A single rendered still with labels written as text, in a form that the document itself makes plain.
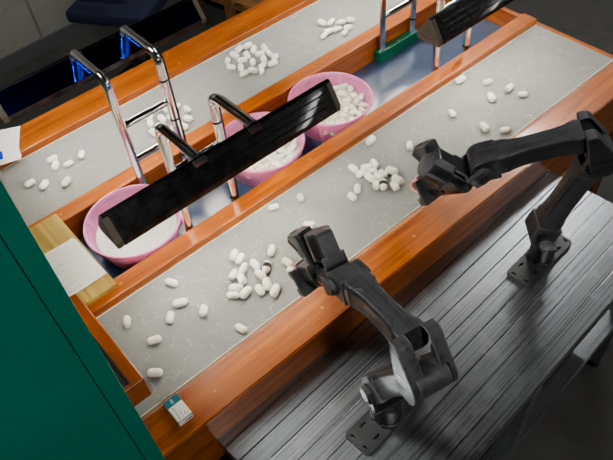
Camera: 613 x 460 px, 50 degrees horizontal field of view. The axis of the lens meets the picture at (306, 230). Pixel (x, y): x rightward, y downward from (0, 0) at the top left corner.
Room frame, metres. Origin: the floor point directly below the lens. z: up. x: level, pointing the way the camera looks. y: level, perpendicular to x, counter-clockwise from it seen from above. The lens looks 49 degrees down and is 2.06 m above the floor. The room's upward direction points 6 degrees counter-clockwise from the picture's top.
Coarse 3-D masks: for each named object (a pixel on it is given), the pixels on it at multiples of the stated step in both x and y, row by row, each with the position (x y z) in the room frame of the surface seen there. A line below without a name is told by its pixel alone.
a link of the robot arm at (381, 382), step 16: (432, 352) 0.58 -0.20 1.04; (384, 368) 0.67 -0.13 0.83; (432, 368) 0.54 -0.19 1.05; (448, 368) 0.54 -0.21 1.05; (368, 384) 0.65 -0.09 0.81; (384, 384) 0.61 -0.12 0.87; (416, 384) 0.52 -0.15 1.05; (432, 384) 0.52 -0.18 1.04; (448, 384) 0.53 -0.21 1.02; (384, 400) 0.61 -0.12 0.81
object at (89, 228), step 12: (120, 192) 1.35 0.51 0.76; (132, 192) 1.35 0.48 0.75; (96, 204) 1.30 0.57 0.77; (180, 216) 1.22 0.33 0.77; (84, 228) 1.21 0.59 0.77; (96, 228) 1.25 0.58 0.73; (168, 240) 1.14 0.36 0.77; (96, 252) 1.13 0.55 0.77; (120, 264) 1.12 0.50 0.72; (132, 264) 1.12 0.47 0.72
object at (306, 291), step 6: (318, 264) 0.86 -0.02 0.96; (294, 270) 0.87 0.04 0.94; (294, 276) 0.86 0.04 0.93; (300, 276) 0.86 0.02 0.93; (300, 282) 0.85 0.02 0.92; (306, 282) 0.85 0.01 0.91; (312, 282) 0.84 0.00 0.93; (300, 288) 0.84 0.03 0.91; (306, 288) 0.84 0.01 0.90; (312, 288) 0.85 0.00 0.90; (300, 294) 0.84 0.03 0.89; (306, 294) 0.83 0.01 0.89
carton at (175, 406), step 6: (174, 396) 0.68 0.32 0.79; (168, 402) 0.67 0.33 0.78; (174, 402) 0.67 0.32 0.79; (180, 402) 0.67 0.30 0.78; (168, 408) 0.66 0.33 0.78; (174, 408) 0.66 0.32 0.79; (180, 408) 0.65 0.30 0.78; (186, 408) 0.65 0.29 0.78; (174, 414) 0.64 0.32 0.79; (180, 414) 0.64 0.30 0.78; (186, 414) 0.64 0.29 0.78; (192, 414) 0.64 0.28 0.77; (180, 420) 0.63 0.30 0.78; (186, 420) 0.63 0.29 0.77
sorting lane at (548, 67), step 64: (512, 64) 1.76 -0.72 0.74; (576, 64) 1.73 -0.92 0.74; (384, 128) 1.52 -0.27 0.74; (448, 128) 1.49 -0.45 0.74; (512, 128) 1.46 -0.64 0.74; (320, 192) 1.28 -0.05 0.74; (384, 192) 1.26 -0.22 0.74; (192, 256) 1.10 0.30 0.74; (256, 256) 1.08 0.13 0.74; (192, 320) 0.90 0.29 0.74; (256, 320) 0.88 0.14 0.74
